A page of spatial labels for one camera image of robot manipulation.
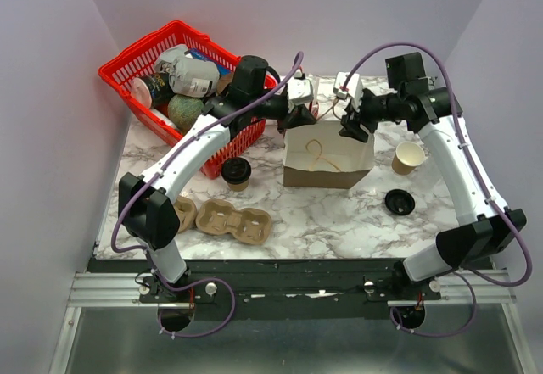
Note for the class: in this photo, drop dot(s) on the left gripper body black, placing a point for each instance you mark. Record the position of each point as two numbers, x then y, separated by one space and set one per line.
282 125

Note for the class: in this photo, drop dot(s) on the tilted empty paper cup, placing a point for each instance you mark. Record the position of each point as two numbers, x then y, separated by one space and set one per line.
408 156

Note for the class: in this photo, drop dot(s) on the red plastic shopping basket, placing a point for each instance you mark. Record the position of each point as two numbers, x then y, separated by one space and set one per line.
138 59

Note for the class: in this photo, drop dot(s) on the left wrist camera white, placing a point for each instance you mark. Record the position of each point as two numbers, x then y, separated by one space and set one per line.
300 90

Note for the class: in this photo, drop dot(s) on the black mounting base plate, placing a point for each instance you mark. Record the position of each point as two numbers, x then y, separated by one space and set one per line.
369 289

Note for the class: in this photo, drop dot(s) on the brown lidded tub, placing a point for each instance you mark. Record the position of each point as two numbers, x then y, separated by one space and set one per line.
224 82

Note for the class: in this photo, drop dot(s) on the cardboard cup carrier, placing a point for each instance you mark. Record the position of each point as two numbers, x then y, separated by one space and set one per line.
218 217
186 211

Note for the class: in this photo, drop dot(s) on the aluminium rail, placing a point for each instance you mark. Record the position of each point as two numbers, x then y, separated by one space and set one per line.
119 290

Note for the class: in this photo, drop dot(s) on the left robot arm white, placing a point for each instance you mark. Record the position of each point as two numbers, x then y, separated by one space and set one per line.
146 202

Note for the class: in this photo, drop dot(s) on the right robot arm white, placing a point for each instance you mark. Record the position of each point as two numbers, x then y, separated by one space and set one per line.
486 223

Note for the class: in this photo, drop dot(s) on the grey paper wrapped package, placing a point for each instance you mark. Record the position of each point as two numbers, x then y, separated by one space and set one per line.
188 75

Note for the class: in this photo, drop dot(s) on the black plastic cup lid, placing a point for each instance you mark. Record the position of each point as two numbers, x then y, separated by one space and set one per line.
236 170

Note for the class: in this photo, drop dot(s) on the bundle of white wrapped straws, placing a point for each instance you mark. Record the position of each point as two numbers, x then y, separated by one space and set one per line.
315 82

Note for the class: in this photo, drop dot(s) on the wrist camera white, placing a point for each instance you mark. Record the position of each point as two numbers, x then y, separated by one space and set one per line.
348 88
300 90

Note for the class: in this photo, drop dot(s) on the brown paper takeout bag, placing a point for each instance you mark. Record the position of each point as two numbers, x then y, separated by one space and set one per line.
317 156

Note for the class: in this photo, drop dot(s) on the red straw holder cup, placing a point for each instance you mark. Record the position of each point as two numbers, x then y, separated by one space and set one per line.
314 108

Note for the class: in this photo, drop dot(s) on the black plastic lid on table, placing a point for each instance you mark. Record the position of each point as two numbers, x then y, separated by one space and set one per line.
399 202

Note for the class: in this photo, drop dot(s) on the brown paper coffee cup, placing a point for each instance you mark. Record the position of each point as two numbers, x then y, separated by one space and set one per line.
238 186

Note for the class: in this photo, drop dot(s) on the black printed can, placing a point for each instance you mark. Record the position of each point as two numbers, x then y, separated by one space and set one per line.
152 90

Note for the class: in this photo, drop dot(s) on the green round melon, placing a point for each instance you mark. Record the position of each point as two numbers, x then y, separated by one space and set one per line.
183 111

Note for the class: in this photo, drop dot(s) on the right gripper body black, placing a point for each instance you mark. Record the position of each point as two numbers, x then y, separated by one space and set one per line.
373 109

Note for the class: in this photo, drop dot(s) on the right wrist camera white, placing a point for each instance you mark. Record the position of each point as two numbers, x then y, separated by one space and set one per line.
348 88

